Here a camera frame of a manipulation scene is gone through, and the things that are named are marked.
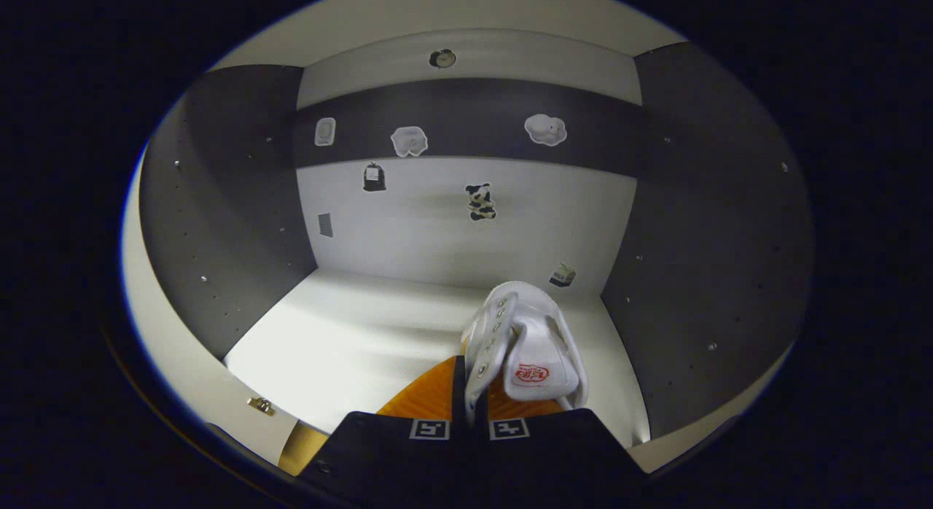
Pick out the white and grey shoe cabinet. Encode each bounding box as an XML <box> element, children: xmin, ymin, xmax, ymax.
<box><xmin>120</xmin><ymin>0</ymin><xmax>814</xmax><ymax>481</ymax></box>

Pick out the white shoe cabinet door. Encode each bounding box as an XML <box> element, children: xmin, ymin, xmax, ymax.
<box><xmin>631</xmin><ymin>345</ymin><xmax>795</xmax><ymax>475</ymax></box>
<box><xmin>120</xmin><ymin>148</ymin><xmax>301</xmax><ymax>467</ymax></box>

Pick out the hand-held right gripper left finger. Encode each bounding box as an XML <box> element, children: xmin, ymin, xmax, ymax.
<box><xmin>297</xmin><ymin>354</ymin><xmax>471</xmax><ymax>499</ymax></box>

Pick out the white canvas shoe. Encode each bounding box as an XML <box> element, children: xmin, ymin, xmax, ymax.
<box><xmin>461</xmin><ymin>281</ymin><xmax>588</xmax><ymax>424</ymax></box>

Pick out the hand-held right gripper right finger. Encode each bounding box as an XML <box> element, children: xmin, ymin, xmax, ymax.
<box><xmin>469</xmin><ymin>381</ymin><xmax>651</xmax><ymax>499</ymax></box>

